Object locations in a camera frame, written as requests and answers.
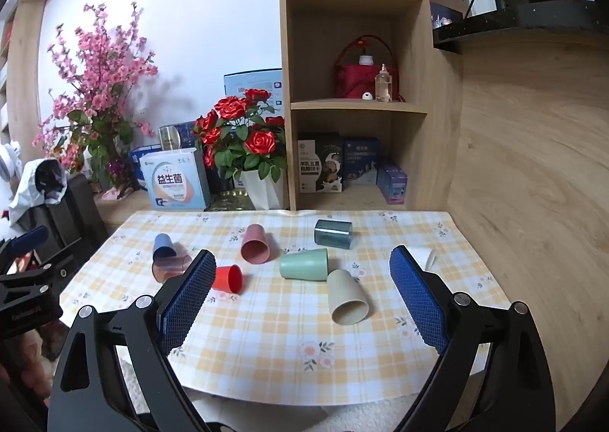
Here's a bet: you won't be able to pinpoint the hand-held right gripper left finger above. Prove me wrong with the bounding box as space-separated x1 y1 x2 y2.
48 249 224 432

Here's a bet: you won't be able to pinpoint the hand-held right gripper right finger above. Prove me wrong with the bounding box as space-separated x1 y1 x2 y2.
389 245 558 432

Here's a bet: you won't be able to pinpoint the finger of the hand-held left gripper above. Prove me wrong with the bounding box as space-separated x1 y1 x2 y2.
0 226 79 292

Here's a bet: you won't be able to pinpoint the translucent brown cup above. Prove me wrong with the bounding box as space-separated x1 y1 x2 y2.
151 254 193 284

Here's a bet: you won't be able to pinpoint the white cup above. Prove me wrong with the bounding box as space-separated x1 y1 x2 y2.
410 247 437 272

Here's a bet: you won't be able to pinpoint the red cup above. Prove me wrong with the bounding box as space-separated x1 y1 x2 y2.
210 265 244 293

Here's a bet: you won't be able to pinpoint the dark blue cup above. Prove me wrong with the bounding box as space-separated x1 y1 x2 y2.
152 233 178 259

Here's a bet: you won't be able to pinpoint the beige cup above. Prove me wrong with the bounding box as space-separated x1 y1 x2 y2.
326 269 370 325

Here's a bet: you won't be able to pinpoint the pink cup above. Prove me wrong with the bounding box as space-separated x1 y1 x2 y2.
240 223 273 264

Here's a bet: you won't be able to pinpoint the grey-blue cup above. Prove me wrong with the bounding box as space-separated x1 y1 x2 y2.
313 219 354 250

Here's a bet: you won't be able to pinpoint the green cup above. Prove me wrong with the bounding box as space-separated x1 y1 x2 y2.
279 249 330 281

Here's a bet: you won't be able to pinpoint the black chair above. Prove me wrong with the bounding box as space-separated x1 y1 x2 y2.
26 172 109 273

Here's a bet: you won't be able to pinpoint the yellow plaid tablecloth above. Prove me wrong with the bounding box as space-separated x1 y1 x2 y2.
59 209 498 406

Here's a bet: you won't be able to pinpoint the purple box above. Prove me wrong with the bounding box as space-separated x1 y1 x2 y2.
377 161 409 205

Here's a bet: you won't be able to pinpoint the white and blue carton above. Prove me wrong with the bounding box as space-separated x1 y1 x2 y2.
139 147 211 210

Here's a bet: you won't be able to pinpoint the pink blossom branches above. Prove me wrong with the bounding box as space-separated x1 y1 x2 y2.
32 1 159 190

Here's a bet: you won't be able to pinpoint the metal tumbler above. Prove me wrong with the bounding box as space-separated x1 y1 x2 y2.
158 125 182 152

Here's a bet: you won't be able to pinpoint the white and dark snack box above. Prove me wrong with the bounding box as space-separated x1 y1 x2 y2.
297 132 344 194

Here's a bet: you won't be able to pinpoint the red rose plant white pot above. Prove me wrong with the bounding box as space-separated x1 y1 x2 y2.
193 88 289 211

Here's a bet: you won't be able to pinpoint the wooden shelf unit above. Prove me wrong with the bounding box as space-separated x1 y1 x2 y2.
278 0 464 215

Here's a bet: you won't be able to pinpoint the clear glass bottle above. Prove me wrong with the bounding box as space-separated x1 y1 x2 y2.
375 64 395 103

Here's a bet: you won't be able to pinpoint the red gift basket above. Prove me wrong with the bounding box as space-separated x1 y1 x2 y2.
334 35 399 100

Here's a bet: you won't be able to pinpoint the large blue box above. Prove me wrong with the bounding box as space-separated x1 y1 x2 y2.
223 70 283 121

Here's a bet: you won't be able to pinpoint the black shelf board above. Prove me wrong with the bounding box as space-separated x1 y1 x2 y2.
432 1 609 54

